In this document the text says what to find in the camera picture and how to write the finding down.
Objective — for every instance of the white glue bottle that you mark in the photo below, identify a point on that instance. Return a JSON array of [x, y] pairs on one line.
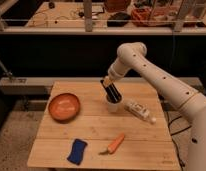
[[139, 111]]

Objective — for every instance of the orange bowl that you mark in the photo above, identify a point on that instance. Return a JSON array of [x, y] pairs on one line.
[[64, 107]]

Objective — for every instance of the black object on shelf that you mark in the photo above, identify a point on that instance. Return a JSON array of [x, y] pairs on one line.
[[118, 19]]

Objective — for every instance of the orange carrot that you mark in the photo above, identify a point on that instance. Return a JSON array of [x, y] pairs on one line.
[[113, 146]]

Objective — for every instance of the blue eraser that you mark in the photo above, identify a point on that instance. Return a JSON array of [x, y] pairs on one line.
[[77, 151]]

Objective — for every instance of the white ceramic cup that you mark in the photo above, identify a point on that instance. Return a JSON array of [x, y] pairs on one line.
[[113, 105]]

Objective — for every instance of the metal rail shelf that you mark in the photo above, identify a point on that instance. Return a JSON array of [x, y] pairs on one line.
[[87, 17]]

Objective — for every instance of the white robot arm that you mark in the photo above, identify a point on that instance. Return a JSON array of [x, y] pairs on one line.
[[185, 99]]

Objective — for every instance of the wooden board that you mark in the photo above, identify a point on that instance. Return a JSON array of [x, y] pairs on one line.
[[146, 147]]

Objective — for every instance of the red box on shelf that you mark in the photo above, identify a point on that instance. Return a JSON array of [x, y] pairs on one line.
[[140, 17]]

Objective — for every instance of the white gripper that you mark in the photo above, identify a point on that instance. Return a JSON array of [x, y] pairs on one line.
[[114, 74]]

